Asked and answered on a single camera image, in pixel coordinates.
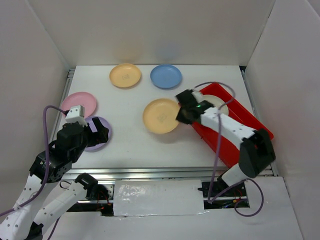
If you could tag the blue plastic plate rear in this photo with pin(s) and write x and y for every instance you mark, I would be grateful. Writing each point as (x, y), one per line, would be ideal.
(166, 76)

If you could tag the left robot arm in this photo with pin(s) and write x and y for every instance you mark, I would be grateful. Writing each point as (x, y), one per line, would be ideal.
(30, 218)

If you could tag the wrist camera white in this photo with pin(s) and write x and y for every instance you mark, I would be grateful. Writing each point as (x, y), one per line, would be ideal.
(198, 96)
(76, 114)

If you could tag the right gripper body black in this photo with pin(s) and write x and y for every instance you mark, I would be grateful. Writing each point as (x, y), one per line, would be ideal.
(182, 116)

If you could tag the yellow plastic plate front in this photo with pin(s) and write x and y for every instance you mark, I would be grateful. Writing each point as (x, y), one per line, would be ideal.
(159, 116)

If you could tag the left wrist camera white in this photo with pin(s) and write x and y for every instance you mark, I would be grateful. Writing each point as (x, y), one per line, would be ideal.
(76, 114)

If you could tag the aluminium table frame rail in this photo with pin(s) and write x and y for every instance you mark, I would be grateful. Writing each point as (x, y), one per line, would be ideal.
(135, 174)

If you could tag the white foam board cover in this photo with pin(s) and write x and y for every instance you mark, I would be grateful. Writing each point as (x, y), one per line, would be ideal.
(158, 198)

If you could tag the yellow plastic plate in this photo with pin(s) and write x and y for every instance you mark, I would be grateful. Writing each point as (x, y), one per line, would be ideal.
(125, 75)
(159, 116)

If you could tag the red plastic bin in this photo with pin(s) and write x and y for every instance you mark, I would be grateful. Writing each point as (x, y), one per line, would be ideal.
(228, 154)

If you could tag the cream plastic plate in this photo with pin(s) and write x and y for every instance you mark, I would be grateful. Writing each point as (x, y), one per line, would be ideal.
(217, 102)

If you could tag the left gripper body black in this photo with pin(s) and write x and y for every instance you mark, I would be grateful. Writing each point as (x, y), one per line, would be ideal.
(91, 138)

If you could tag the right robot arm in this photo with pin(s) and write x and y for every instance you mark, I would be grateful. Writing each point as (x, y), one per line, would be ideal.
(255, 147)

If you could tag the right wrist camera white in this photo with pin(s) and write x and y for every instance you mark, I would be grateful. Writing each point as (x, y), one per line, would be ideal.
(198, 96)

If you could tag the purple plastic plate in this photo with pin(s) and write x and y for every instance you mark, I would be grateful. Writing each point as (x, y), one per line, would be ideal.
(106, 124)

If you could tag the yellow plastic plate rear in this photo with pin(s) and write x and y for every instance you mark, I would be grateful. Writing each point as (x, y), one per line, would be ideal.
(125, 75)

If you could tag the pink plastic plate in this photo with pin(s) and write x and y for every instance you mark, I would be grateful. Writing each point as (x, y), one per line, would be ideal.
(85, 99)

